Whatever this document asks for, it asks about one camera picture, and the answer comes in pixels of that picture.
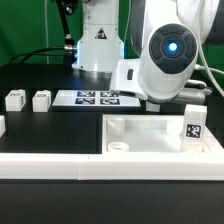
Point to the white sheet with markers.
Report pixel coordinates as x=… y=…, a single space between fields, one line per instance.
x=79 y=98

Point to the white square table top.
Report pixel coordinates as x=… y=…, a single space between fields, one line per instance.
x=150 y=134

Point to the white U-shaped obstacle fence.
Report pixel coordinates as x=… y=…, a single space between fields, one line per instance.
x=69 y=146

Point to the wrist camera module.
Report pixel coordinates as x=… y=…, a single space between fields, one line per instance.
x=194 y=92

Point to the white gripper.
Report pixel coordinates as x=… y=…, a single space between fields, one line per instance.
x=124 y=79

